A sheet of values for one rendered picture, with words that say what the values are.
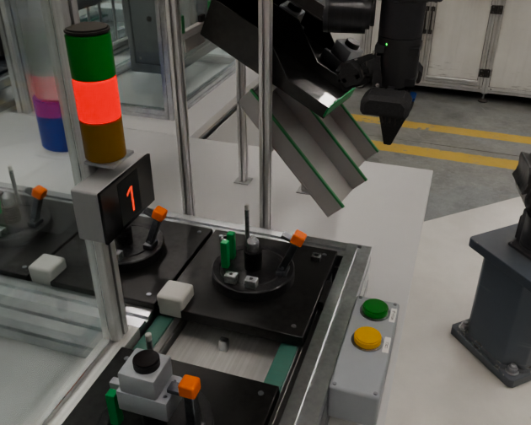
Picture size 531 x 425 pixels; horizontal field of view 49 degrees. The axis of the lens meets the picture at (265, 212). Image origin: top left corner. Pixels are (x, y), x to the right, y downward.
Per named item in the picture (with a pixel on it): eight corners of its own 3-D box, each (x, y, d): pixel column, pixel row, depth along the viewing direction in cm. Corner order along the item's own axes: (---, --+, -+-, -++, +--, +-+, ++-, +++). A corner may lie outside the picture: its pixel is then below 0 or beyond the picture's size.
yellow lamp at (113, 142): (134, 149, 73) (129, 112, 71) (113, 166, 69) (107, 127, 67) (99, 144, 75) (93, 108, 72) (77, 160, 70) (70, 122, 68)
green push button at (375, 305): (388, 310, 94) (389, 300, 93) (385, 325, 90) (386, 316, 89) (364, 305, 95) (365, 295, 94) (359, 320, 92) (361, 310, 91)
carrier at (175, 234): (213, 237, 113) (210, 180, 107) (155, 314, 93) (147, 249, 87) (104, 217, 120) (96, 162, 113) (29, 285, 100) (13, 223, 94)
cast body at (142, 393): (185, 395, 69) (180, 351, 66) (168, 423, 66) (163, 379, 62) (122, 378, 72) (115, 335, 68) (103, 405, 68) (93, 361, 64)
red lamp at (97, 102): (129, 111, 71) (124, 72, 68) (107, 126, 67) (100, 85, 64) (93, 107, 72) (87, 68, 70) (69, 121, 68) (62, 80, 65)
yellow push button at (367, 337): (382, 338, 88) (383, 329, 87) (378, 357, 85) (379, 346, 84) (356, 333, 89) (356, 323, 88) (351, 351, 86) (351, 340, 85)
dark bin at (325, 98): (350, 97, 112) (368, 65, 108) (323, 119, 103) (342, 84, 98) (236, 20, 117) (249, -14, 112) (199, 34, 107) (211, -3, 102)
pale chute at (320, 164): (351, 189, 122) (367, 179, 119) (327, 217, 112) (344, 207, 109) (269, 83, 120) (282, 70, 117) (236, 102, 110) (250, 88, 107)
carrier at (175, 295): (337, 260, 106) (341, 200, 100) (302, 347, 87) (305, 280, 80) (215, 237, 113) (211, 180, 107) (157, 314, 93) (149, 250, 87)
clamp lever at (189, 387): (206, 422, 69) (201, 376, 65) (198, 436, 67) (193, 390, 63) (178, 416, 70) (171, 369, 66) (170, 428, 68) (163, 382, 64)
